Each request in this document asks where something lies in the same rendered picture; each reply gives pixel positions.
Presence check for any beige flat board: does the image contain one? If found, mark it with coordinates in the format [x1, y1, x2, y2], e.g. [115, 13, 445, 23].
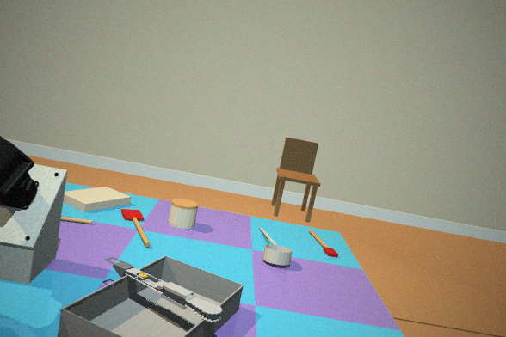
[64, 187, 131, 212]

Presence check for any beige cylindrical container with orange lid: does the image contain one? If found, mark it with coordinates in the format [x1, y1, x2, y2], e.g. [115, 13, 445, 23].
[169, 199, 198, 229]

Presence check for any grey saucepan with long handle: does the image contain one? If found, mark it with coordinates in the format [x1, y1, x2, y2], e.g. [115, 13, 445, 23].
[259, 228, 293, 266]

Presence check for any tan wooden stick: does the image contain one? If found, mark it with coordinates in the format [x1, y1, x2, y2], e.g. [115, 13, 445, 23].
[61, 217, 92, 224]

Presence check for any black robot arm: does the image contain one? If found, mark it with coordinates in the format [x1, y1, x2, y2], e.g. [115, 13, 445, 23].
[0, 136, 40, 209]

